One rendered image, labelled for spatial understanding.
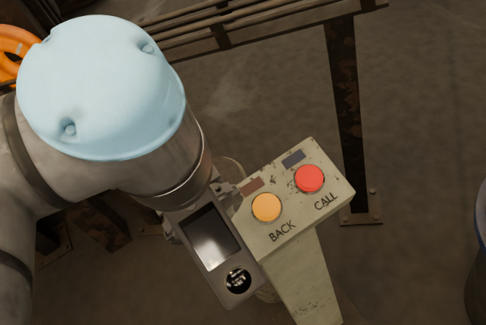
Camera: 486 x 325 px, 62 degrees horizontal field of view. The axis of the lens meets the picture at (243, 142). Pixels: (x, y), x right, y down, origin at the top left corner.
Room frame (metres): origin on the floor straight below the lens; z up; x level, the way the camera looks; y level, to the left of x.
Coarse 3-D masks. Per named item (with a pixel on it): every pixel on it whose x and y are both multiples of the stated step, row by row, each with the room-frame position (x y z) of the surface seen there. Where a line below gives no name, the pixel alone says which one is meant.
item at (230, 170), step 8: (216, 160) 0.51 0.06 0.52; (224, 160) 0.50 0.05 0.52; (232, 160) 0.50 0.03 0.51; (216, 168) 0.49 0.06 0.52; (224, 168) 0.48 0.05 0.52; (232, 168) 0.47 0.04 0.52; (240, 168) 0.47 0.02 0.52; (224, 176) 0.46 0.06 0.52; (232, 176) 0.46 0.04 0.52; (240, 176) 0.45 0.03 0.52; (232, 184) 0.44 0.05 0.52; (264, 272) 0.40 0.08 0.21; (264, 288) 0.41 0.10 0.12; (272, 288) 0.40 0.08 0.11; (264, 296) 0.41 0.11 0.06; (272, 296) 0.41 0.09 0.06
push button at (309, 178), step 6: (300, 168) 0.34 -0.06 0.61; (306, 168) 0.34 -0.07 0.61; (312, 168) 0.34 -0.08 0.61; (318, 168) 0.34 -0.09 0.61; (300, 174) 0.33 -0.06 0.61; (306, 174) 0.33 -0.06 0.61; (312, 174) 0.33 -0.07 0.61; (318, 174) 0.33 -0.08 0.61; (300, 180) 0.33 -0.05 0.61; (306, 180) 0.32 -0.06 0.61; (312, 180) 0.32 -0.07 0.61; (318, 180) 0.32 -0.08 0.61; (300, 186) 0.32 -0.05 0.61; (306, 186) 0.32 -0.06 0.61; (312, 186) 0.31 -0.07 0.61; (318, 186) 0.31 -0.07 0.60
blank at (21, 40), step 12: (0, 24) 0.83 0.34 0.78; (0, 36) 0.80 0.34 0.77; (12, 36) 0.79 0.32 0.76; (24, 36) 0.79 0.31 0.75; (0, 48) 0.80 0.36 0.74; (12, 48) 0.79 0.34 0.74; (24, 48) 0.78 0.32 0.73; (0, 60) 0.83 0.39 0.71; (0, 72) 0.82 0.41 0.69; (12, 72) 0.82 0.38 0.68
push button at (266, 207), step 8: (256, 200) 0.32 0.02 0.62; (264, 200) 0.32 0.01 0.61; (272, 200) 0.32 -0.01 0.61; (256, 208) 0.31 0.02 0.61; (264, 208) 0.31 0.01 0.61; (272, 208) 0.31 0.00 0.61; (280, 208) 0.30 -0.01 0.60; (256, 216) 0.31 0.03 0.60; (264, 216) 0.30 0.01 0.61; (272, 216) 0.30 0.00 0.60
